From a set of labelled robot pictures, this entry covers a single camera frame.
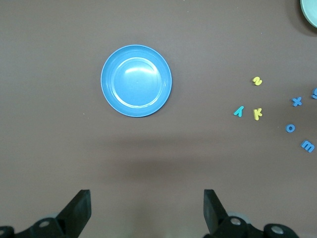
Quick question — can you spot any pale green plate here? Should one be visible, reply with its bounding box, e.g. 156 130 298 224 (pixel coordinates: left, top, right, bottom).
300 0 317 28

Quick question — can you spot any brown table cover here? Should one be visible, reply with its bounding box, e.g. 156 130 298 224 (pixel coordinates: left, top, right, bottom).
0 0 317 238

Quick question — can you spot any blue plate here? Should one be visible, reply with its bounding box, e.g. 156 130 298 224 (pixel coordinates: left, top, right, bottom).
100 44 173 118

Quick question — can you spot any blue letter m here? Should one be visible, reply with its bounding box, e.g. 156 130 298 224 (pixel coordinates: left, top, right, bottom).
300 140 316 153

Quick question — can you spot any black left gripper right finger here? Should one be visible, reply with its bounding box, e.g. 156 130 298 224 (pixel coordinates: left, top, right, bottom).
203 189 297 238

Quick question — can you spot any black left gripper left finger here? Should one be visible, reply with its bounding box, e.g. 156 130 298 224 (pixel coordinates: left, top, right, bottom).
0 189 92 238

